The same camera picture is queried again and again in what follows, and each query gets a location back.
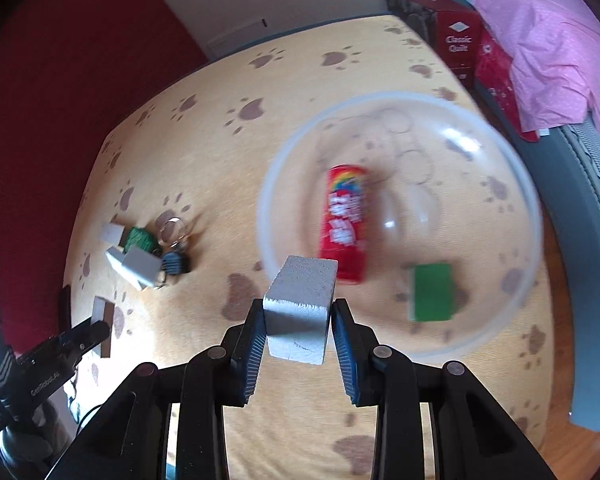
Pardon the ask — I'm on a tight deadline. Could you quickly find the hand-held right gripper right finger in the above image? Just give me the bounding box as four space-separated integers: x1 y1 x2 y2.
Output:
330 299 556 480

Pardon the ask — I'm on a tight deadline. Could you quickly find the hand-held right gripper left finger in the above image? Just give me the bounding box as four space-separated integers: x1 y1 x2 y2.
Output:
45 299 270 480

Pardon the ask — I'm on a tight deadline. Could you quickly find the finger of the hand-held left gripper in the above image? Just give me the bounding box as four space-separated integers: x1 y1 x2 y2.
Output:
62 321 112 361

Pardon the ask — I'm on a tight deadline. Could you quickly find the white foam block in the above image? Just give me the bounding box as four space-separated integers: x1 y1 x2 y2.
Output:
262 255 340 365

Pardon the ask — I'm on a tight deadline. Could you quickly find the striped white box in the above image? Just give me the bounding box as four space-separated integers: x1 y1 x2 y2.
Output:
100 222 126 248

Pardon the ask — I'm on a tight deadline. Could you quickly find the green toy car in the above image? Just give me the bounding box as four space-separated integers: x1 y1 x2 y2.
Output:
121 227 157 256

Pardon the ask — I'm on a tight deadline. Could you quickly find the black ribbed cap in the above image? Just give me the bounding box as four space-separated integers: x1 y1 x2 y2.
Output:
160 252 190 276

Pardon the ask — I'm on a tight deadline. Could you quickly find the pearl ring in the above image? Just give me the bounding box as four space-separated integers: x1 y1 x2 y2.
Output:
156 217 188 251

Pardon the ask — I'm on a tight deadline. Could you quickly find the clear plastic bowl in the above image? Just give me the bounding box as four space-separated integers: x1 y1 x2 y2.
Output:
256 91 543 361

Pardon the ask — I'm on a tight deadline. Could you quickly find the red candy tube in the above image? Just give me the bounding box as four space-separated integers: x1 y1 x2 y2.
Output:
317 164 372 283

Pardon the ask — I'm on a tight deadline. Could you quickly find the yellow paw-print blanket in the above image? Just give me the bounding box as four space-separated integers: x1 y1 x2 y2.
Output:
62 15 556 480

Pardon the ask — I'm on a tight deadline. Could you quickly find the grey upholstered furniture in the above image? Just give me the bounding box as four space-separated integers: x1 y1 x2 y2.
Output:
515 110 600 431

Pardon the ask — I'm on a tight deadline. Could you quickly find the red plastic bag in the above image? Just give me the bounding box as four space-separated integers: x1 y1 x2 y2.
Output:
474 27 541 142

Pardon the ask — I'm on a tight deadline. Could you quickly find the red cardboard box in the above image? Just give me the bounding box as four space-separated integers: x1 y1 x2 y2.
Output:
386 0 488 88

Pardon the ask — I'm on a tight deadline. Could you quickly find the pink bedding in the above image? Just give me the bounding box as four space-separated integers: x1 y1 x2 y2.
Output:
460 0 600 136

